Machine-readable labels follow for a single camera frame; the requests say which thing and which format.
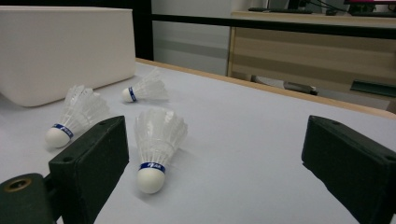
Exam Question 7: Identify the light wooden desk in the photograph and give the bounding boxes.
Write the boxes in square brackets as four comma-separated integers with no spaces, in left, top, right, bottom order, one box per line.
[227,10,396,104]

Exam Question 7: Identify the office chair base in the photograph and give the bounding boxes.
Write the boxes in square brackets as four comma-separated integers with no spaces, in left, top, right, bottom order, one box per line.
[282,80,319,96]

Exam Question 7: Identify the black cables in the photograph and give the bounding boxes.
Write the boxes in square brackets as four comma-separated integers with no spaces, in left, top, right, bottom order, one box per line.
[306,0,351,14]

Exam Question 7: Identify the white storage box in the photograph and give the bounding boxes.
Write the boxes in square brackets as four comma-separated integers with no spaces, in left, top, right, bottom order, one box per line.
[0,5,137,108]

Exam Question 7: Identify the white shuttlecock with blue band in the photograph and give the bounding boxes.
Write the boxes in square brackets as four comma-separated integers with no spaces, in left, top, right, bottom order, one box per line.
[45,85,110,148]
[134,106,189,195]
[120,68,170,104]

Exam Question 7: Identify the black keyboard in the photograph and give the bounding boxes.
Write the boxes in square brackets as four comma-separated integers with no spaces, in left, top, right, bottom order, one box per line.
[247,7,314,15]

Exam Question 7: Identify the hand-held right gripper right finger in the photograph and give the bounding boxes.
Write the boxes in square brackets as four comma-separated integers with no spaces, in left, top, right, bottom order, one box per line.
[301,115,396,224]

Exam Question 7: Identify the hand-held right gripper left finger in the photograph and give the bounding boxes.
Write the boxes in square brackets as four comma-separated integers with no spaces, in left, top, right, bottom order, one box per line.
[49,115,130,224]

